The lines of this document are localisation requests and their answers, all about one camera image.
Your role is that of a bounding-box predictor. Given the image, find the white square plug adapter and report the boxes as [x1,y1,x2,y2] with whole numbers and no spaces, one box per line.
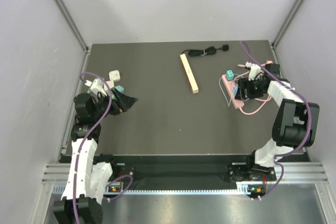
[109,70,121,82]

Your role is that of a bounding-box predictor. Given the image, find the beige wooden power strip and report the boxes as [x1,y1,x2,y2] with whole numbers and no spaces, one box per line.
[180,54,199,94]

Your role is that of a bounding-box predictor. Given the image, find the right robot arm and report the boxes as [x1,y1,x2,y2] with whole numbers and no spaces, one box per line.
[229,62,320,182]

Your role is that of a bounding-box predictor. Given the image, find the light blue cable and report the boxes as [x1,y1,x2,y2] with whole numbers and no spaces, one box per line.
[217,73,250,108]

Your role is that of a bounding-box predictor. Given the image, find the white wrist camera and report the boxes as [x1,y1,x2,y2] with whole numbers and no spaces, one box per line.
[245,62,262,81]
[84,78,114,97]

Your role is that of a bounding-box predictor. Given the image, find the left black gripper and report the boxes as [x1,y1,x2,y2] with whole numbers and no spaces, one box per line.
[92,87,138,120]

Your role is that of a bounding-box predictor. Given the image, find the slotted grey cable duct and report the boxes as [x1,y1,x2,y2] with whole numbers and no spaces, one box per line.
[52,182,265,196]

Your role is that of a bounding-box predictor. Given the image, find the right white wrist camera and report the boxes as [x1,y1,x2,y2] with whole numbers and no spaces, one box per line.
[245,62,262,81]

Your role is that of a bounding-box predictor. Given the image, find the teal charger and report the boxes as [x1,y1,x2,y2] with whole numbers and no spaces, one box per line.
[225,70,234,81]

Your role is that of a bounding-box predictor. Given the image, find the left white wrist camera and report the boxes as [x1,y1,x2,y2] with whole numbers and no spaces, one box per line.
[84,78,114,97]

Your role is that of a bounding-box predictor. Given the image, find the blue plug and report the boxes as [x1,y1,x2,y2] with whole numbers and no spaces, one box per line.
[233,85,238,96]

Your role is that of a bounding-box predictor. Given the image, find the aluminium frame rail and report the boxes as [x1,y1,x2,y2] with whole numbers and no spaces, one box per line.
[36,0,91,54]

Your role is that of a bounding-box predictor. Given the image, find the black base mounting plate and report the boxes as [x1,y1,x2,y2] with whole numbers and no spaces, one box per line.
[93,155,276,183]

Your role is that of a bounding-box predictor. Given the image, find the teal plug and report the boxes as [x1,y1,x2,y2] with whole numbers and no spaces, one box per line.
[116,86,124,92]

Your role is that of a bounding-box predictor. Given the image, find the pink power cord with plug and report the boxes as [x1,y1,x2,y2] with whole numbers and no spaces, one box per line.
[237,60,272,115]

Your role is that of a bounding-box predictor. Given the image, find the black power cord with plug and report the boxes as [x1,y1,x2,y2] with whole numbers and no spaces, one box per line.
[181,43,230,57]

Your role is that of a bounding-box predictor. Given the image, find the pink power strip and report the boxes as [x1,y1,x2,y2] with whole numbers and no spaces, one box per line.
[221,74,244,109]

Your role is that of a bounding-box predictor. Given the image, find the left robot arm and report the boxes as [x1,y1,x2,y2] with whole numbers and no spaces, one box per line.
[53,88,137,223]

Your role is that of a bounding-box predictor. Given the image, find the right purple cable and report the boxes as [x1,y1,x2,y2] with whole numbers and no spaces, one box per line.
[240,40,312,162]

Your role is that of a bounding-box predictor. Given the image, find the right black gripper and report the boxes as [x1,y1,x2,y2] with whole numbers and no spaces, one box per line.
[235,76,265,101]

